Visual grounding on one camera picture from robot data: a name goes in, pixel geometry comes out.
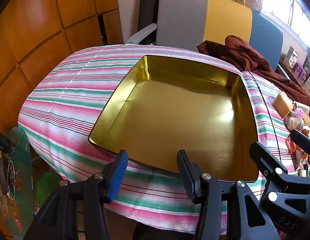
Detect white carton box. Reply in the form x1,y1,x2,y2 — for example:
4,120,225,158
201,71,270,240
294,102,310,113

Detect brown cloth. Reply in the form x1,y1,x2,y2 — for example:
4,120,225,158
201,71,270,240
197,35,310,120

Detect green round item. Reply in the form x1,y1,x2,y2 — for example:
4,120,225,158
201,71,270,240
35,171,62,207

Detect black rolled mat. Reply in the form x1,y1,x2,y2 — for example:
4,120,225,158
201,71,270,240
138,0,162,30

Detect wooden side cabinet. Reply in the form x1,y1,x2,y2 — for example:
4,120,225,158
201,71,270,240
277,62,310,94

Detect eyeglasses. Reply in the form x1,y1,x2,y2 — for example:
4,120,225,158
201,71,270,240
4,159,17,201

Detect glass side table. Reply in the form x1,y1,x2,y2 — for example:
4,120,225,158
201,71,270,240
5,127,35,238

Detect orange plastic rack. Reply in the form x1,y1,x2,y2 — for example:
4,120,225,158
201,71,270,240
285,137,305,157

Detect black case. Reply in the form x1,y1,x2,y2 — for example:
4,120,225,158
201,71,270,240
0,128,15,153

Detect gold tin box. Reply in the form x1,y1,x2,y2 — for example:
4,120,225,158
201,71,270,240
88,55,260,182

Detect white appliance box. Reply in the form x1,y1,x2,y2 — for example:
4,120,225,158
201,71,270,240
284,46,299,68

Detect yellow sponge block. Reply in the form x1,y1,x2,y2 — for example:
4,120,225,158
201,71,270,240
272,91,294,118

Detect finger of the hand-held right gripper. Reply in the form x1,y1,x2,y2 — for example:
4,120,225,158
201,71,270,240
290,129,310,157
250,142,310,233

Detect grey yellow blue chair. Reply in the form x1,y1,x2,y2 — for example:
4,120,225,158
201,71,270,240
125,0,284,72

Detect white plastic packet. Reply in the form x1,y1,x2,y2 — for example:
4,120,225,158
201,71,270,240
284,116,305,131

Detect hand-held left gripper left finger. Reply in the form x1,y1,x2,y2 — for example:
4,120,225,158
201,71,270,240
23,150,128,240

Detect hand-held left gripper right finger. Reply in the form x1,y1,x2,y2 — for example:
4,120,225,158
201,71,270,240
177,150,282,240

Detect window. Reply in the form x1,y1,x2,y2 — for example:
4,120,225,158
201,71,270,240
271,0,310,44

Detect desktop with striped tablecloth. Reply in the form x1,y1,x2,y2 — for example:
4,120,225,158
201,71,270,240
17,44,310,235

